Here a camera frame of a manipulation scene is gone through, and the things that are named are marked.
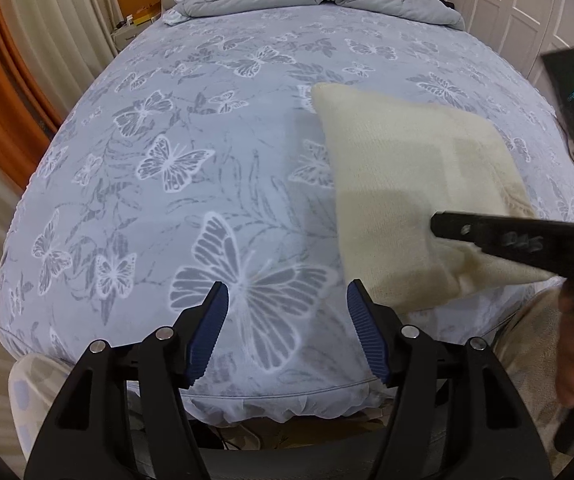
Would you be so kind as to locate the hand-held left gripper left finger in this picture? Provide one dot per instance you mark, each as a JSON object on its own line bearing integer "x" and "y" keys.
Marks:
{"x": 207, "y": 340}

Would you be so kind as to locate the orange curtain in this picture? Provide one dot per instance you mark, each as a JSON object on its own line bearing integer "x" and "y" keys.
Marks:
{"x": 7, "y": 110}

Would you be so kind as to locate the person's patterned pajama pants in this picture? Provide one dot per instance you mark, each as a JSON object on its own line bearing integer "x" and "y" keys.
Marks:
{"x": 532, "y": 360}

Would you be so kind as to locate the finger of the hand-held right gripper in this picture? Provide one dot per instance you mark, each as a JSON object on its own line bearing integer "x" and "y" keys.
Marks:
{"x": 492, "y": 235}

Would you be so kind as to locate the black cloth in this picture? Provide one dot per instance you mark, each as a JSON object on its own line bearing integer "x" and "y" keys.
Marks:
{"x": 440, "y": 0}

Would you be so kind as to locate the bed with butterfly print sheet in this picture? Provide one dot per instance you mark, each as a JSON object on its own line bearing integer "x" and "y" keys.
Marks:
{"x": 167, "y": 210}

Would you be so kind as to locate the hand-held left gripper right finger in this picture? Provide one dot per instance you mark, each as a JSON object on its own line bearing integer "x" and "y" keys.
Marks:
{"x": 367, "y": 335}

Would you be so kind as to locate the yellow box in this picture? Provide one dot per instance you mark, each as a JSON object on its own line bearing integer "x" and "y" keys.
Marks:
{"x": 143, "y": 15}

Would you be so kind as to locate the white nightstand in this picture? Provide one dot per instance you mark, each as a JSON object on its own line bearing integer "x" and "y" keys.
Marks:
{"x": 129, "y": 35}

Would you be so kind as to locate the cream knit cardigan red buttons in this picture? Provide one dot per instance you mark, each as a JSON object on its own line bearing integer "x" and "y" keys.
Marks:
{"x": 392, "y": 185}

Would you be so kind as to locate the butterfly print pillow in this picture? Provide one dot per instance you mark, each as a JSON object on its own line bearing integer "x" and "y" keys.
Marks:
{"x": 172, "y": 16}

